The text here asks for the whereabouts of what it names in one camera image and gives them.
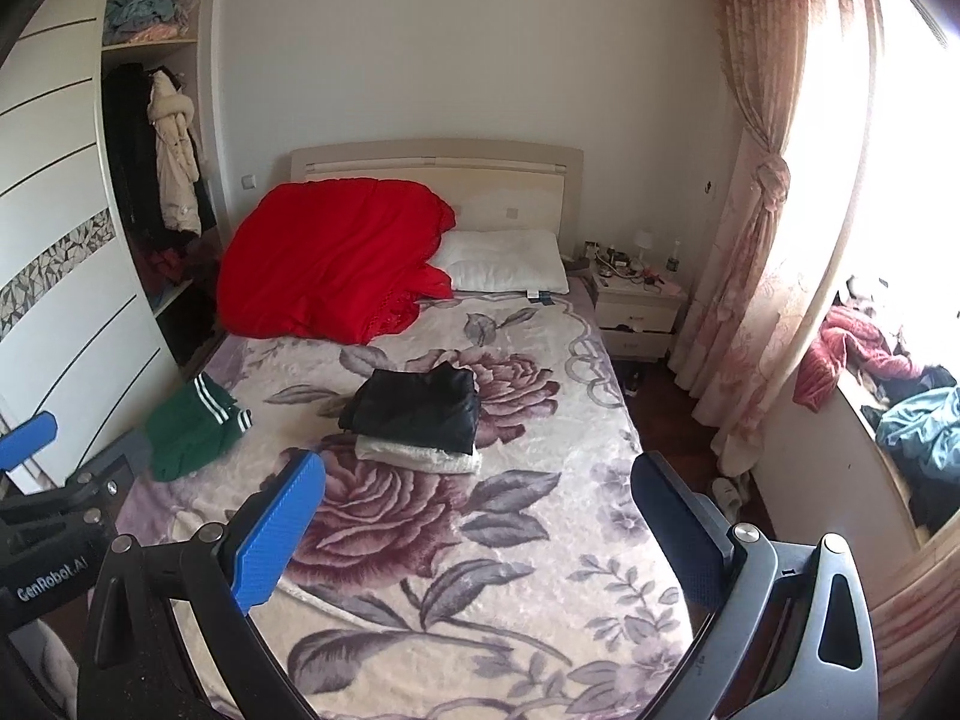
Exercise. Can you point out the white folded fleece garment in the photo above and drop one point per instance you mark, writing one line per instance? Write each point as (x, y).
(417, 459)

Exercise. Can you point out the red quilt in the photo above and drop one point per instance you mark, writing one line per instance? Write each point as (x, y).
(346, 260)

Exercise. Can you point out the beige hanging down coat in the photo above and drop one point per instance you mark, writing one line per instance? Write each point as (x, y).
(171, 113)

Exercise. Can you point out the white slipper on floor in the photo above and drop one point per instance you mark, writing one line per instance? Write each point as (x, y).
(731, 495)

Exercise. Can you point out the beige bed headboard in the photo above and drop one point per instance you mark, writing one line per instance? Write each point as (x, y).
(491, 185)

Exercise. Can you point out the folded clothes on shelf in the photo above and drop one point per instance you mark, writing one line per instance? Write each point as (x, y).
(147, 21)

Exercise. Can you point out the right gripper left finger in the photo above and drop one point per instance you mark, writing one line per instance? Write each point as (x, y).
(134, 661)

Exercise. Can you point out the clothes pile on windowsill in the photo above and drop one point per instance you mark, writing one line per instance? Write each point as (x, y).
(911, 407)

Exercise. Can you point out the black leather jacket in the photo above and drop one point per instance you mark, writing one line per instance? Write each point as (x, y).
(438, 409)

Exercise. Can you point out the beige bedside nightstand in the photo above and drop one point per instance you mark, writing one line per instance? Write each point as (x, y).
(637, 319)

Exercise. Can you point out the floral plush bed blanket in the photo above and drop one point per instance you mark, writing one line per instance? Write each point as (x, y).
(531, 588)

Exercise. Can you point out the white pillow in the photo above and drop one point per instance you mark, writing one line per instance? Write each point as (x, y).
(511, 261)

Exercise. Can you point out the green striped garment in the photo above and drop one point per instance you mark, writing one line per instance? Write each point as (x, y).
(197, 425)

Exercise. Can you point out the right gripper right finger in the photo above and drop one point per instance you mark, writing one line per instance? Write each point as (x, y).
(787, 632)

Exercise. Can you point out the pink floral curtain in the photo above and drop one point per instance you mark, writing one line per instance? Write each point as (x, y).
(803, 75)

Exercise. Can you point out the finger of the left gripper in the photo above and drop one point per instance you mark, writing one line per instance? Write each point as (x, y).
(26, 440)

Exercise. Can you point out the white sliding wardrobe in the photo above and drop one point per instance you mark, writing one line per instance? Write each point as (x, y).
(104, 310)

